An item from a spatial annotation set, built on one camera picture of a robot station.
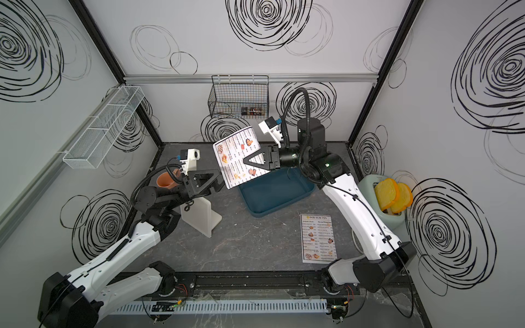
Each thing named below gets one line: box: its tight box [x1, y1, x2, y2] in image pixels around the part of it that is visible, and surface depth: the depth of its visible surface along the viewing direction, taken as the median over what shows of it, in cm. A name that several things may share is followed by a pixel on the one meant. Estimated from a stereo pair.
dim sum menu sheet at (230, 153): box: [212, 125, 271, 190], surface depth 57 cm
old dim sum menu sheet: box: [299, 213, 339, 264], surface depth 86 cm
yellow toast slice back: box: [391, 182, 413, 214], surface depth 76 cm
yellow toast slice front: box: [373, 178, 400, 212], surface depth 77 cm
